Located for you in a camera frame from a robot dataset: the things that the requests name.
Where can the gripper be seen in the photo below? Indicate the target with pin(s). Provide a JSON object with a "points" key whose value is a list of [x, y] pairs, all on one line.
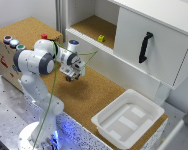
{"points": [[68, 69]]}

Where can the pink block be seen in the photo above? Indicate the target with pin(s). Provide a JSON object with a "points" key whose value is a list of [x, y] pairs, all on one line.
{"points": [[44, 36]]}

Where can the white cabinet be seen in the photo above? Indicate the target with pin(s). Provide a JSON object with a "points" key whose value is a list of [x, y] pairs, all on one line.
{"points": [[104, 63]]}

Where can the white plastic box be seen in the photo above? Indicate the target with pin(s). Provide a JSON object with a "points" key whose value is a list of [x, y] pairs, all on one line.
{"points": [[127, 120]]}

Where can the wooden drawer box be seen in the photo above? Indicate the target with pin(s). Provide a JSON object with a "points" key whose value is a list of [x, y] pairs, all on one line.
{"points": [[25, 28]]}

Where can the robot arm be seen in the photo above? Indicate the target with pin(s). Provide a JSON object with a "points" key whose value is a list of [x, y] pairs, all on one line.
{"points": [[30, 63]]}

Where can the red button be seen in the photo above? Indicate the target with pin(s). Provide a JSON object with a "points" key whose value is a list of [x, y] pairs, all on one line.
{"points": [[8, 39]]}

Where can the blue button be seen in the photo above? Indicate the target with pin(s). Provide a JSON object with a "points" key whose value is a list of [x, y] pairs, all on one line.
{"points": [[14, 42]]}

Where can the yellow block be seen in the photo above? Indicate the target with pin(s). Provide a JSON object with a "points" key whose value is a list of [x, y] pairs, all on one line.
{"points": [[101, 38]]}

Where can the green button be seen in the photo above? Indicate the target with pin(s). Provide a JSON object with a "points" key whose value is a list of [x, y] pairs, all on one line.
{"points": [[20, 47]]}

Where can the white sliding door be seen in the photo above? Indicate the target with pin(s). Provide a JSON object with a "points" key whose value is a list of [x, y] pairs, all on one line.
{"points": [[160, 56]]}

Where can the purple block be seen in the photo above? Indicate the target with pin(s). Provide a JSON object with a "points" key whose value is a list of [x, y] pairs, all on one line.
{"points": [[69, 79]]}

